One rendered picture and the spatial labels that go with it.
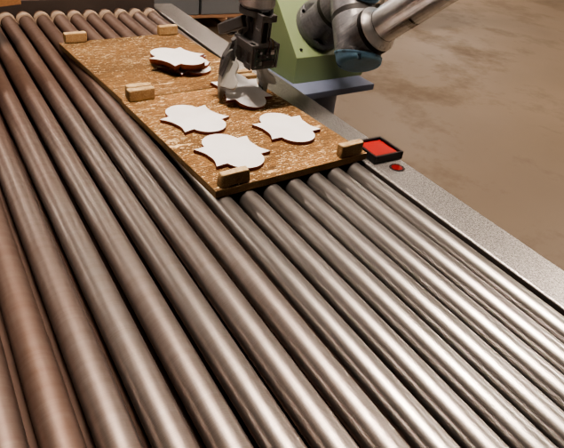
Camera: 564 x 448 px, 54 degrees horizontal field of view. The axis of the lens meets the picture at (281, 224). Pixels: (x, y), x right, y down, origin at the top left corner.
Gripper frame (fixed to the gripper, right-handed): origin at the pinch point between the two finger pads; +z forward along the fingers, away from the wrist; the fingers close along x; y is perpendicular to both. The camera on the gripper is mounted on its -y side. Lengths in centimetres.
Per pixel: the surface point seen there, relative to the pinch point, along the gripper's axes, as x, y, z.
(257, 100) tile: 1.2, 4.9, -0.2
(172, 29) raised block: 6.7, -47.8, 1.8
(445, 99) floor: 277, -133, 97
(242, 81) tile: 1.9, -2.9, -1.5
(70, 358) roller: -57, 54, 2
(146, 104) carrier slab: -21.1, -4.2, 1.7
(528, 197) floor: 206, -14, 92
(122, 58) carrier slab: -14.7, -33.2, 3.0
